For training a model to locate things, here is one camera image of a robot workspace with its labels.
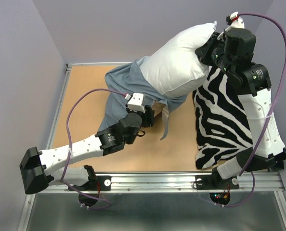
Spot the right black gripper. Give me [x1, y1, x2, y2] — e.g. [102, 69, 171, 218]
[195, 31, 236, 76]

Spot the grey-blue pillowcase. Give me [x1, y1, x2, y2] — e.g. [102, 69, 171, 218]
[98, 60, 189, 141]

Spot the white pillow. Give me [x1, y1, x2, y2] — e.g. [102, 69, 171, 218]
[139, 21, 217, 98]

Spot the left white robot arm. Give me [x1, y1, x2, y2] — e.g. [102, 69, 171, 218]
[19, 105, 155, 194]

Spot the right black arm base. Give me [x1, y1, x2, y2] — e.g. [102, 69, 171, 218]
[192, 174, 239, 206]

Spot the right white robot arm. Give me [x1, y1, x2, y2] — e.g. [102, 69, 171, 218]
[195, 28, 286, 188]

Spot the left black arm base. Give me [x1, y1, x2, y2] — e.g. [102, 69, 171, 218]
[66, 175, 112, 210]

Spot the zebra print pillow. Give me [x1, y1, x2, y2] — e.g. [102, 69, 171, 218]
[192, 67, 252, 169]

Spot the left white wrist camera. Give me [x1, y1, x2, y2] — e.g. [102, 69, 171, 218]
[127, 93, 145, 113]

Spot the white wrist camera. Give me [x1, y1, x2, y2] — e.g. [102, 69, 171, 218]
[127, 93, 145, 113]
[218, 12, 245, 40]

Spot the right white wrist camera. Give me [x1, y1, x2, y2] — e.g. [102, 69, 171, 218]
[218, 12, 245, 40]

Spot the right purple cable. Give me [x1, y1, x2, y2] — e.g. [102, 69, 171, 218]
[198, 13, 286, 207]

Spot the aluminium front rail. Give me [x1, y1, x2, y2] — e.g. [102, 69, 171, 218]
[27, 172, 286, 193]

